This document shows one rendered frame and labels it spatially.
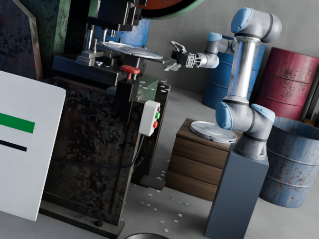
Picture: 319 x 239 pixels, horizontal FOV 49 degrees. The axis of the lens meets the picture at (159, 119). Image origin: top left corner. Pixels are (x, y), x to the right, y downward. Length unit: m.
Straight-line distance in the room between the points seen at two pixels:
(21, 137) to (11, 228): 0.38
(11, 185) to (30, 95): 0.41
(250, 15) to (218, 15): 3.34
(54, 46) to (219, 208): 1.06
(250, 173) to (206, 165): 0.45
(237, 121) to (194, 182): 0.66
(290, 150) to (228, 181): 0.68
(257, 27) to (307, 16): 3.38
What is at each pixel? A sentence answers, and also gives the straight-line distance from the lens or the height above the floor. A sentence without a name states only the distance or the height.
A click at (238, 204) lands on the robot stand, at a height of 0.22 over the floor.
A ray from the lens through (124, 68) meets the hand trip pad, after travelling 1.31.
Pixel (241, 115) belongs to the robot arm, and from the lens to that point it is 1.55.
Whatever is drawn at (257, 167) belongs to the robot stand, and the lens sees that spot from 1.64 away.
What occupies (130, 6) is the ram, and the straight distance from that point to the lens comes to 1.61.
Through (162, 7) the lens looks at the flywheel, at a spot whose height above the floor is 1.01.
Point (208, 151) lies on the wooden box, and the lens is 2.01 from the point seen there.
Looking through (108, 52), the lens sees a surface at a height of 0.75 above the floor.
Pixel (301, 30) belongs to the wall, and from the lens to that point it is 4.94.
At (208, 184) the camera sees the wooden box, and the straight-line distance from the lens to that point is 2.09.
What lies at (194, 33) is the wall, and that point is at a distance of 4.94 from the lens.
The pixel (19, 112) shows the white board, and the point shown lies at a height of 0.44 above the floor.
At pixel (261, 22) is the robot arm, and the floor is 1.04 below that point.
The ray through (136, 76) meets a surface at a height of 0.68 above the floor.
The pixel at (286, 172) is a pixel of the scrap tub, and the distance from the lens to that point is 2.30.
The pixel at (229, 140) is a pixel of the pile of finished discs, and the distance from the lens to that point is 2.07.
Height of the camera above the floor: 0.99
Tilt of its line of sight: 17 degrees down
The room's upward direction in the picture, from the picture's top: 13 degrees clockwise
